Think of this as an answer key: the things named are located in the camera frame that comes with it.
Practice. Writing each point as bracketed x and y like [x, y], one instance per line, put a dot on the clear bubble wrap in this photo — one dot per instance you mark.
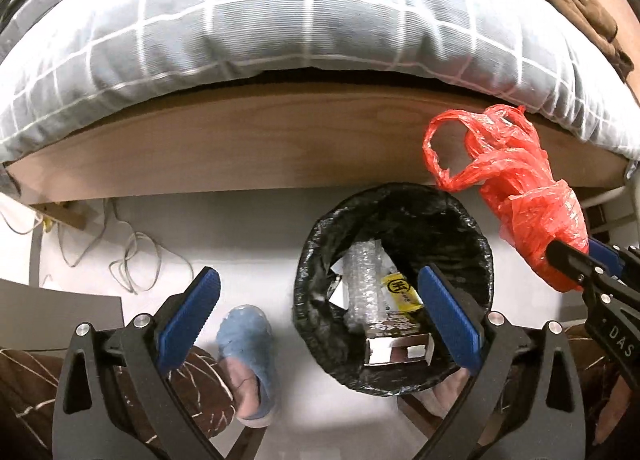
[362, 275]

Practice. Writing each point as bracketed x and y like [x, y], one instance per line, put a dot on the grey checked bed sheet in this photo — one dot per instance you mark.
[88, 59]

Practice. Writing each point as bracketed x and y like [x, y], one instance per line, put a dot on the red plastic bag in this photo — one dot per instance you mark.
[516, 182]

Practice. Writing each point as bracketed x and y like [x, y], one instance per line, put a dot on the blue fluffy slipper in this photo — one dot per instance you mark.
[245, 356]

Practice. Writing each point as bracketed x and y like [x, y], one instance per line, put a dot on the wooden bed frame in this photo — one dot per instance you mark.
[248, 137]

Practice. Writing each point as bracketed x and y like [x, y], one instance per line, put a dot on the white earphone box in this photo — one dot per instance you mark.
[338, 290]

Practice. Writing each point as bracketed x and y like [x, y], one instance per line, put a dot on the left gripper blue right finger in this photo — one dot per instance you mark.
[456, 317]

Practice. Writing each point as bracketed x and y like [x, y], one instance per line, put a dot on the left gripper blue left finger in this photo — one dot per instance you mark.
[181, 318]

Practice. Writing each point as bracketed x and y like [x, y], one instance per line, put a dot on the black lined trash bin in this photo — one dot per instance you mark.
[412, 226]

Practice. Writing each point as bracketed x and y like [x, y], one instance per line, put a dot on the grey suitcase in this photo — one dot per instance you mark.
[23, 20]

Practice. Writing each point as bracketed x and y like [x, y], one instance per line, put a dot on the dark brown snack box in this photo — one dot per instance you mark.
[395, 341]

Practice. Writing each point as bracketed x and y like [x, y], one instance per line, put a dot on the yellow white snack wrapper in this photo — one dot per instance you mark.
[400, 297]

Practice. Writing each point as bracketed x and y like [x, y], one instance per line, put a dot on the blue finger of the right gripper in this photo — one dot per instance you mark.
[607, 256]
[569, 269]

